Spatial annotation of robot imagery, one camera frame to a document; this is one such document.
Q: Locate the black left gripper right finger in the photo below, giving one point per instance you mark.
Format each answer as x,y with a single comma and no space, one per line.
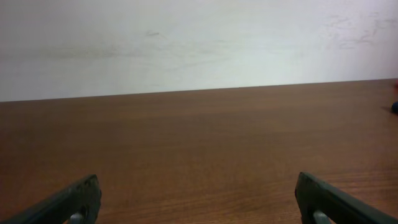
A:
320,202

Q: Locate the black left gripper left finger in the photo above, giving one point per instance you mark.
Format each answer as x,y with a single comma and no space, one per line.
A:
78,203

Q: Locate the dark navy garment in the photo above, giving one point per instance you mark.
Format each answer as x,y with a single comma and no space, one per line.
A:
394,107

